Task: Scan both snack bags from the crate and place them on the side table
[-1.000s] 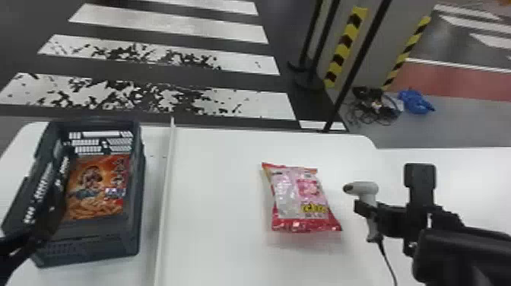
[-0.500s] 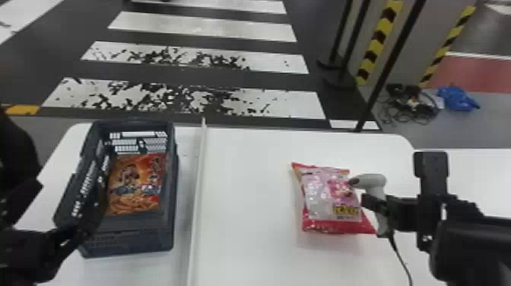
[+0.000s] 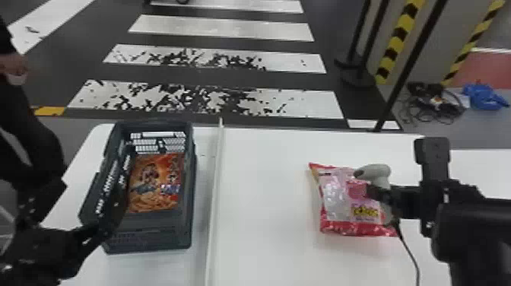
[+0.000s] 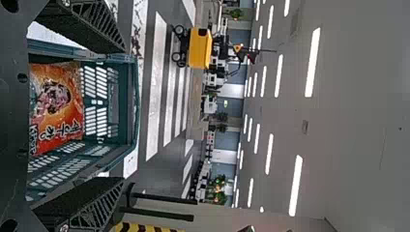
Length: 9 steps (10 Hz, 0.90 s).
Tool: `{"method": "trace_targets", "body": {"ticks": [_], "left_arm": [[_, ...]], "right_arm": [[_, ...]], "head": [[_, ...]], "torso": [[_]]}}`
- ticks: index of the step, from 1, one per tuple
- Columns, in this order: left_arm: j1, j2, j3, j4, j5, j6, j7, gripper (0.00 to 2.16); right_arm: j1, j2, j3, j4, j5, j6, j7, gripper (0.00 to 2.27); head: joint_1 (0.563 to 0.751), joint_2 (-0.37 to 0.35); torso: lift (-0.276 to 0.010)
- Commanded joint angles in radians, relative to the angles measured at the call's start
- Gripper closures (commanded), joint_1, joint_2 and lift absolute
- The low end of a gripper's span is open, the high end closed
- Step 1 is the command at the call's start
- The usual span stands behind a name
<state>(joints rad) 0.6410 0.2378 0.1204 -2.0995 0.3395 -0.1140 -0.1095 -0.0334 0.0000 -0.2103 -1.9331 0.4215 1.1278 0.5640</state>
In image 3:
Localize black floor cables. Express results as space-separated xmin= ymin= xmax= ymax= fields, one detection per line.
xmin=398 ymin=81 xmax=467 ymax=126

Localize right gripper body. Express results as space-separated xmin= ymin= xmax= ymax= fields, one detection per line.
xmin=419 ymin=179 xmax=487 ymax=239

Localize yellow black striped post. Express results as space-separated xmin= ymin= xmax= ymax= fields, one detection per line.
xmin=374 ymin=0 xmax=427 ymax=86
xmin=440 ymin=0 xmax=506 ymax=87

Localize black cable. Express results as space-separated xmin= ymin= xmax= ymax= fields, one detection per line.
xmin=392 ymin=223 xmax=422 ymax=286

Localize person's hand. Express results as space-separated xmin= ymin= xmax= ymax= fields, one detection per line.
xmin=0 ymin=52 xmax=30 ymax=86

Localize black pole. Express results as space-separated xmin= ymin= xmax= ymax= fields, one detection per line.
xmin=372 ymin=0 xmax=449 ymax=133

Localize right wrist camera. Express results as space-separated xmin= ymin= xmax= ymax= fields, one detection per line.
xmin=413 ymin=136 xmax=452 ymax=183

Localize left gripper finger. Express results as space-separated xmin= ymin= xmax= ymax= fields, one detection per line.
xmin=71 ymin=221 xmax=118 ymax=259

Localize black basket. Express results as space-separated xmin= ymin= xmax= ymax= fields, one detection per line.
xmin=78 ymin=120 xmax=198 ymax=256

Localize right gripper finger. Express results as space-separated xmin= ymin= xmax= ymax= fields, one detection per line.
xmin=366 ymin=183 xmax=423 ymax=220

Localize red snack packet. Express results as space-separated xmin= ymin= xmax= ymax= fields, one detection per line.
xmin=308 ymin=161 xmax=401 ymax=238

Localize blue bag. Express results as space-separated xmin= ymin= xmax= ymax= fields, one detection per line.
xmin=462 ymin=82 xmax=511 ymax=112

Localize hand scanner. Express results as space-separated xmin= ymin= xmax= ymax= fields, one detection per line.
xmin=352 ymin=163 xmax=402 ymax=230

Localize orange snack packet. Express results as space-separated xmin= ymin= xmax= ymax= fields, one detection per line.
xmin=127 ymin=153 xmax=187 ymax=214

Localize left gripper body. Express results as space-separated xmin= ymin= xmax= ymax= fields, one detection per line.
xmin=0 ymin=227 xmax=81 ymax=286

